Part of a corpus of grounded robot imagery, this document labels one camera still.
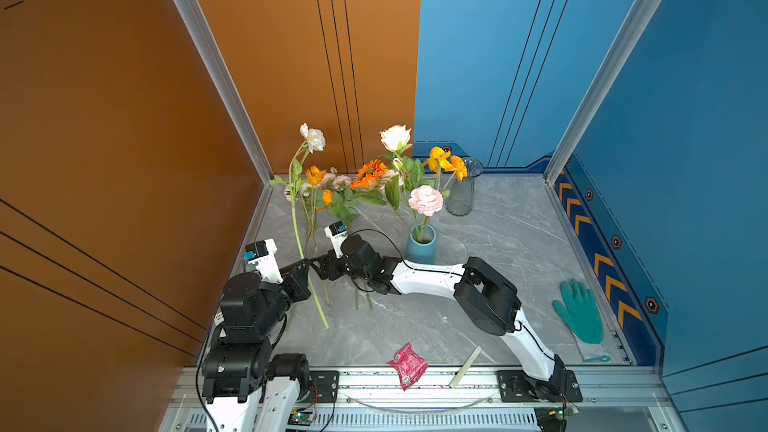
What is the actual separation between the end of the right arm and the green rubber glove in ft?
1.91

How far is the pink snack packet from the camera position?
0.76 m

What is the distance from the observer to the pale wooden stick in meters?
0.77

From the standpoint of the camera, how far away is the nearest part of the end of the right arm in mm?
693
